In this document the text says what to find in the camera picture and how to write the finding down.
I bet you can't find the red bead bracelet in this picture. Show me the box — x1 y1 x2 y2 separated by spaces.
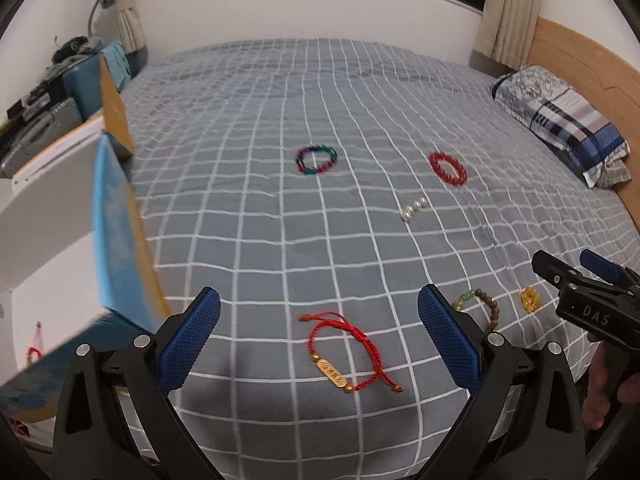
429 151 468 186

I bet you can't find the pile of dark clutter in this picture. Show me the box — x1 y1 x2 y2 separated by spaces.
52 35 101 63

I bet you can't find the white and blue cardboard box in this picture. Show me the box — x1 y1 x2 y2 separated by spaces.
0 52 171 426

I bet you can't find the grey checked bedsheet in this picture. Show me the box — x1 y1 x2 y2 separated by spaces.
115 37 640 461

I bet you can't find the beige curtain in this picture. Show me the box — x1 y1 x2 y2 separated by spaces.
472 0 543 68
110 0 148 53

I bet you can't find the person's right hand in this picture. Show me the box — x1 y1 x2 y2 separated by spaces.
581 342 624 432

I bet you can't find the red cord bracelet gold tag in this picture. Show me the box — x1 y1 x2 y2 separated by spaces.
298 312 407 395

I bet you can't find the brown wooden bead bracelet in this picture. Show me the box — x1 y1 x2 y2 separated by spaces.
452 287 501 333

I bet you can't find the grey suitcase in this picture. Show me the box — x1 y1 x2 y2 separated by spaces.
0 100 83 178

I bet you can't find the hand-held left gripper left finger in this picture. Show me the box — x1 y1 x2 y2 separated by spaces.
52 286 223 480

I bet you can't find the teal cloth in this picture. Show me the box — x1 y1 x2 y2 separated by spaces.
100 42 133 86

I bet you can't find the teal suitcase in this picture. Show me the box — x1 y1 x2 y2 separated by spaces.
62 55 131 121

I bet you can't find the wooden headboard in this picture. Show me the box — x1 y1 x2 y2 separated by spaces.
525 16 640 241

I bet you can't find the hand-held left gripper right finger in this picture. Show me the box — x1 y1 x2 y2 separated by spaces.
416 283 588 480

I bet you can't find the yellow bead bracelet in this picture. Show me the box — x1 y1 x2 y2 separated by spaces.
520 286 543 313

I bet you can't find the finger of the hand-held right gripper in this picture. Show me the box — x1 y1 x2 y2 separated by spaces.
579 249 640 289
531 250 583 288

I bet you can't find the pale bead bracelet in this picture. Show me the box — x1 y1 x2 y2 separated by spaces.
401 197 428 223

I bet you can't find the blue plaid pillow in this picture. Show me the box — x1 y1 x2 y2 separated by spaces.
487 65 632 188

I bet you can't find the thin red string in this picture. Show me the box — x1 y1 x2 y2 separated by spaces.
27 322 45 361

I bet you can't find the stack of dark boxes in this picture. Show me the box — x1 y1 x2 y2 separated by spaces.
7 77 66 121

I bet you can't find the multicolour bead bracelet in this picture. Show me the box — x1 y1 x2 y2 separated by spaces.
295 145 338 177

